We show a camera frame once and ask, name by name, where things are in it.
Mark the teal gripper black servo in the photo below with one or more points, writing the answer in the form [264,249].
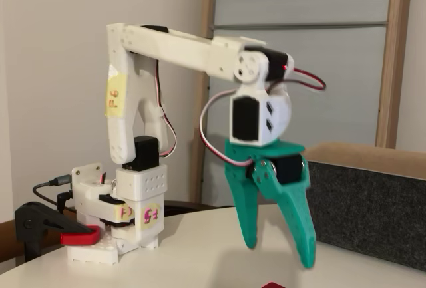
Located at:
[240,156]

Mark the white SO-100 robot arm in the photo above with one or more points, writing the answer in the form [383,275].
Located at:
[179,48]

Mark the dark grey felt bin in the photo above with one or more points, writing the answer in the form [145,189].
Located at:
[366,208]

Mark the pale round label F5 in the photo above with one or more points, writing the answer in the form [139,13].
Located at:
[151,216]

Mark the pale tape label F3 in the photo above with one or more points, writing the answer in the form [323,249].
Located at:
[124,213]

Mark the thin metal rod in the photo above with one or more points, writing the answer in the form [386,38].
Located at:
[299,26]

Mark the yellow tape label F6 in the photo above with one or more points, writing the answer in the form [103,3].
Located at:
[116,98]

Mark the black clamp with red pad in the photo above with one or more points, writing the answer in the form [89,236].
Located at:
[36,218]

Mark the wooden frame with translucent panel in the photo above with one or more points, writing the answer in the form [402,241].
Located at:
[396,52]

